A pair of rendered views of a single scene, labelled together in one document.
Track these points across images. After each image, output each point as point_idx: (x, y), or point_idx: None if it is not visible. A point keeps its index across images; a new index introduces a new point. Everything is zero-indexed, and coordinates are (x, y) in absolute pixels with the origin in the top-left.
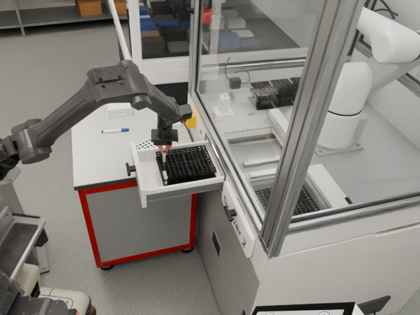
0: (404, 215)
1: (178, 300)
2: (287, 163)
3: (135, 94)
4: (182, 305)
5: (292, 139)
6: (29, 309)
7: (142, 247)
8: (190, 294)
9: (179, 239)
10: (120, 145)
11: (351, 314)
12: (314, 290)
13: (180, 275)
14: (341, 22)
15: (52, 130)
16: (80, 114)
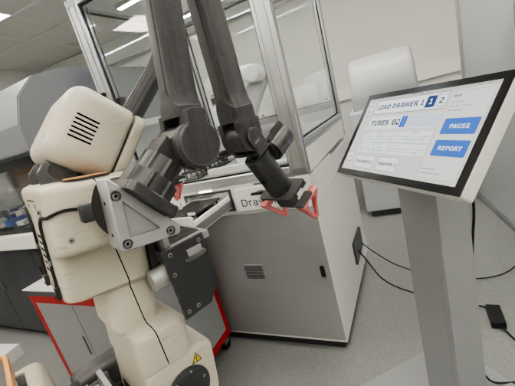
0: (329, 135)
1: (264, 372)
2: (279, 86)
3: None
4: (271, 371)
5: (273, 67)
6: (267, 129)
7: None
8: (266, 360)
9: (218, 328)
10: None
11: (375, 94)
12: (335, 218)
13: (244, 361)
14: None
15: (135, 113)
16: (155, 83)
